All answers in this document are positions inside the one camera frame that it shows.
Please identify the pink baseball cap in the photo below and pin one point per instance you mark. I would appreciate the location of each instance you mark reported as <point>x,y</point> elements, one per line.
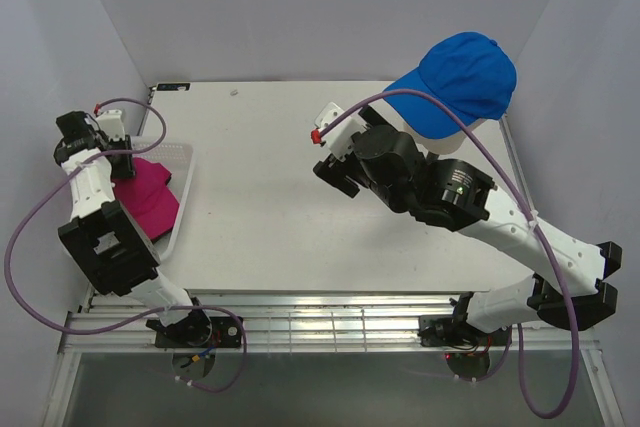
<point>148,199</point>

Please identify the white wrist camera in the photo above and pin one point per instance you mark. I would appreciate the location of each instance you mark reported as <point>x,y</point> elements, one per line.
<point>111,123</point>
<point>338,140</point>

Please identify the cream mannequin head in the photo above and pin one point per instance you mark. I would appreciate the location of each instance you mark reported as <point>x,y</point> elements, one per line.
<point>440,147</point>

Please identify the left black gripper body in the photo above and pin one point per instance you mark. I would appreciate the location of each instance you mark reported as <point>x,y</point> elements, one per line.
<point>122,165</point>

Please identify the aluminium rail frame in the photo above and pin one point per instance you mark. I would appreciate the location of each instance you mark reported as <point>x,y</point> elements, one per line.
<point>275,322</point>

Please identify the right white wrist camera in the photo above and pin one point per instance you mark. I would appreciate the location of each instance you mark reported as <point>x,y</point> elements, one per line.
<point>338,140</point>

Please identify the white plastic basket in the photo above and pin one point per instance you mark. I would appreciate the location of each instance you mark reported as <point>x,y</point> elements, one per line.
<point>179,159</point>

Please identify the blue baseball cap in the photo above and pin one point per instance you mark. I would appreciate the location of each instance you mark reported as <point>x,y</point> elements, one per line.
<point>469,73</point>

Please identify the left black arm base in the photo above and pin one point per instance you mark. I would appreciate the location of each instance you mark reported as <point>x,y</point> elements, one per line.
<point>194,332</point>

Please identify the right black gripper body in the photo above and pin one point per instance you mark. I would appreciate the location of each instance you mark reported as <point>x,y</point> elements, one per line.
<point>335,171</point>

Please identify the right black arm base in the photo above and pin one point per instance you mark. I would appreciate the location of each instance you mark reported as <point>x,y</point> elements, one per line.
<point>454,332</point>

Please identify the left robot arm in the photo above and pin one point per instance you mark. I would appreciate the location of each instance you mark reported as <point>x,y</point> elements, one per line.
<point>121,205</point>

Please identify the small black label sticker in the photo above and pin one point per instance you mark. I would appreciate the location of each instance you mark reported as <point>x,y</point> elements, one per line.
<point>173,87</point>

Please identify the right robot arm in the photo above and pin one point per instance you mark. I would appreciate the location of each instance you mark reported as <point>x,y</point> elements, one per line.
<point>454,195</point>

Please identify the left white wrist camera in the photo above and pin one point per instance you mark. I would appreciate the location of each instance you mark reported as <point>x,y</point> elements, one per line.
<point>111,123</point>

